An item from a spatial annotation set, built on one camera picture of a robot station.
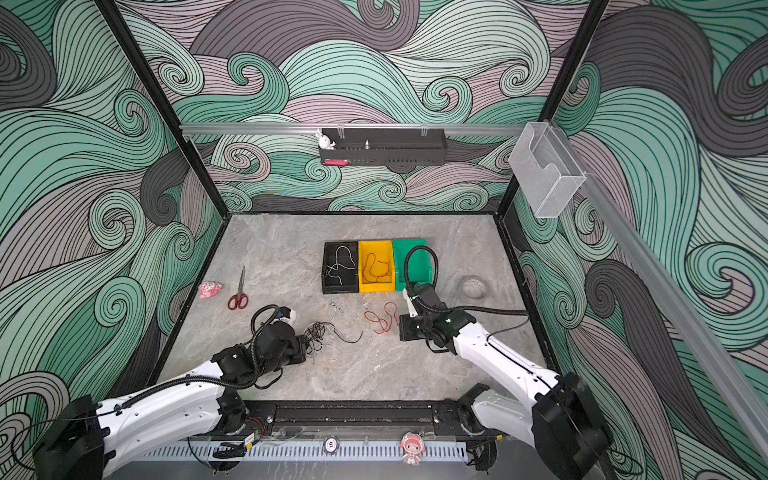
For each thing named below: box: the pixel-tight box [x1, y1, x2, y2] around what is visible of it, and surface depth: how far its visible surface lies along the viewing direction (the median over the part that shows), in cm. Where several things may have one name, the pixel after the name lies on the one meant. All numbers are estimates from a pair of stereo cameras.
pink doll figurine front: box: [400, 430, 426, 467], surface depth 68 cm
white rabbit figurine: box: [316, 129, 336, 150], surface depth 87 cm
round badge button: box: [323, 436, 339, 453], surface depth 71 cm
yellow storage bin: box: [358, 240, 395, 293], surface depth 103 cm
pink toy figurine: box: [198, 281, 223, 299], surface depth 97 cm
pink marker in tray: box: [324, 159, 350, 166], surface depth 91 cm
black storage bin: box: [321, 241, 359, 294], surface depth 103 cm
